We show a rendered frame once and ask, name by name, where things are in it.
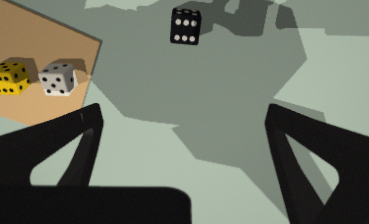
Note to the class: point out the tan flat mat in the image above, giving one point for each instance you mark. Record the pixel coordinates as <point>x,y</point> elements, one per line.
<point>35,40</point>

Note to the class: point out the yellow die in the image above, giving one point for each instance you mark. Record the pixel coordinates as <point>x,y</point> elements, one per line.
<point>14,78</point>

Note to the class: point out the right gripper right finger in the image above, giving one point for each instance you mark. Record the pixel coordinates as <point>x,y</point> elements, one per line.
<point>345,150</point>

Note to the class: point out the white die with black pips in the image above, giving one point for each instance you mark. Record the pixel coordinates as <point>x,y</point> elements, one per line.
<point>58,79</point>

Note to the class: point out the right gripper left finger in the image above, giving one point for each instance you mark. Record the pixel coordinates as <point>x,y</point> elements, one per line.
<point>24,149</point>

